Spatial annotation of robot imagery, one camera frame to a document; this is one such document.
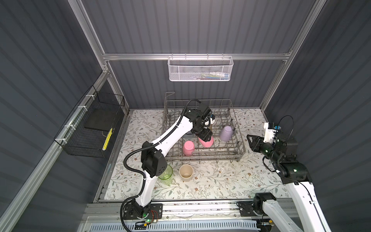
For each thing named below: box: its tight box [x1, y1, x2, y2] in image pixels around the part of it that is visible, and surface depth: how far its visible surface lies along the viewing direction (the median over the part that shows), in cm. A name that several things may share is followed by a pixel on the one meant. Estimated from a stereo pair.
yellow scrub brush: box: [102, 127, 113, 151], surface depth 71 cm
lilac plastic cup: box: [219, 125, 234, 142], surface depth 93 cm
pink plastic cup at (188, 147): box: [183, 140, 195, 157], surface depth 85 cm
